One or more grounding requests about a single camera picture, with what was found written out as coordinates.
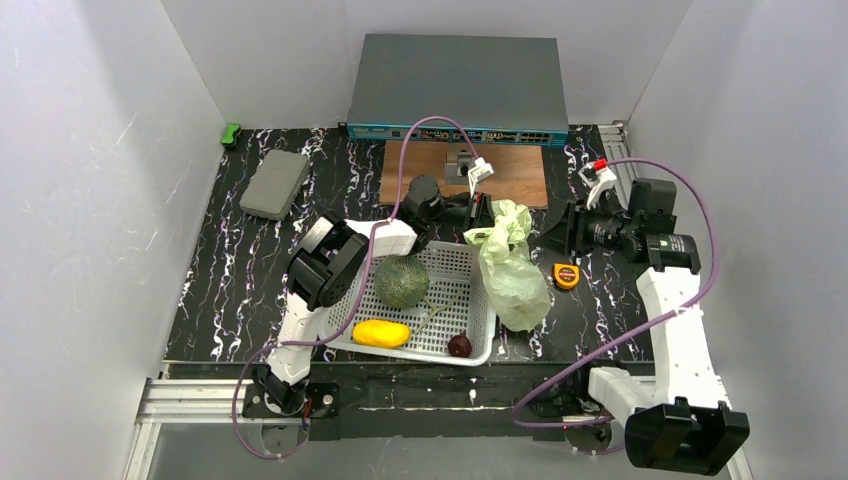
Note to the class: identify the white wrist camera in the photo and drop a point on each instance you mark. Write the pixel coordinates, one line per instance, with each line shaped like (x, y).
(598, 177)
(478, 172)

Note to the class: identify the black base frame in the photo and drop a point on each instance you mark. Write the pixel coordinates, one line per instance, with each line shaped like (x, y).
(350, 400)

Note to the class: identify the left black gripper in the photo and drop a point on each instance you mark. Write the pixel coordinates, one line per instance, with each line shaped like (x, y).
(479, 211)

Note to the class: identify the grey rectangular case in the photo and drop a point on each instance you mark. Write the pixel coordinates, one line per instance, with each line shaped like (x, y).
(275, 185)

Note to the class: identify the yellow fake mango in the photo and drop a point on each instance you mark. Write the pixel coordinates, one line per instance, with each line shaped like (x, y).
(381, 334)

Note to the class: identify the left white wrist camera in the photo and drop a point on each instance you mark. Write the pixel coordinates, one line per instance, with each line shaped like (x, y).
(478, 172)

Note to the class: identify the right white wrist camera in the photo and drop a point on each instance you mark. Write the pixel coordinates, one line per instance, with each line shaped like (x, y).
(598, 177)

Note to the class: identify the brown wooden board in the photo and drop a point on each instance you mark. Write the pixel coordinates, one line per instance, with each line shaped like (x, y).
(518, 171)

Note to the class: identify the white plastic basket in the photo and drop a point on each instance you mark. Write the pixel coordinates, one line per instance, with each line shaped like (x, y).
(456, 303)

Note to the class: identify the green black small tool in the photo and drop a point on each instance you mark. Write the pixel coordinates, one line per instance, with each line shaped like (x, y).
(230, 136)

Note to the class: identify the grey network switch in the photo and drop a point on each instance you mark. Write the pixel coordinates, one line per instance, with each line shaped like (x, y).
(502, 90)

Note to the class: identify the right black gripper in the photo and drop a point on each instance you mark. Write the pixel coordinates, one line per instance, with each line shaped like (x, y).
(572, 229)

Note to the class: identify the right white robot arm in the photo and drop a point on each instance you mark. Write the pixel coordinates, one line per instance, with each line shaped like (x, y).
(683, 422)

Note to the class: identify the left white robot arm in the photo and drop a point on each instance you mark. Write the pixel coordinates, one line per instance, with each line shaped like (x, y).
(364, 280)

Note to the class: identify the dark red fake fruit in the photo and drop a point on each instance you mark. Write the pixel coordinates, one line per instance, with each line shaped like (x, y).
(460, 346)

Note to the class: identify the light green plastic bag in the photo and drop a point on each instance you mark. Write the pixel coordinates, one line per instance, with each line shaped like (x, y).
(516, 287)

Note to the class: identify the small metal bracket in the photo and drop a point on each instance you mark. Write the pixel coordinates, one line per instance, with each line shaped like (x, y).
(458, 162)

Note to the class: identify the yellow tape measure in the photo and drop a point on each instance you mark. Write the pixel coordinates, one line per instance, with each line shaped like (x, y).
(565, 276)

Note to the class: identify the green fake melon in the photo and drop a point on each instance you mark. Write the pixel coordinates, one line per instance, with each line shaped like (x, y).
(401, 282)

